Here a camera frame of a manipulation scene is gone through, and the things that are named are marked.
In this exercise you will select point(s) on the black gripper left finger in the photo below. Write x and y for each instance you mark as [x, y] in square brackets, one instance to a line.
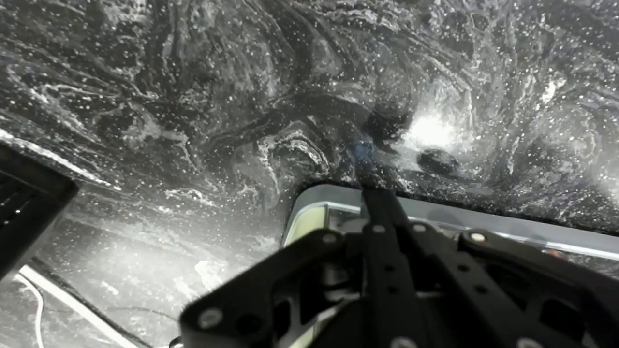
[310, 290]

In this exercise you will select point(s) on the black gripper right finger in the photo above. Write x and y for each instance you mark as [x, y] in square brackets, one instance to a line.
[490, 296]

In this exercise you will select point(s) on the cream and chrome toaster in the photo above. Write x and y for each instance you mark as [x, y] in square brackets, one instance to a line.
[321, 212]

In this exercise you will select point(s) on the black pop-up outlet box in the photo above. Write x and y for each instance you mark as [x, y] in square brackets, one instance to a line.
[29, 205]

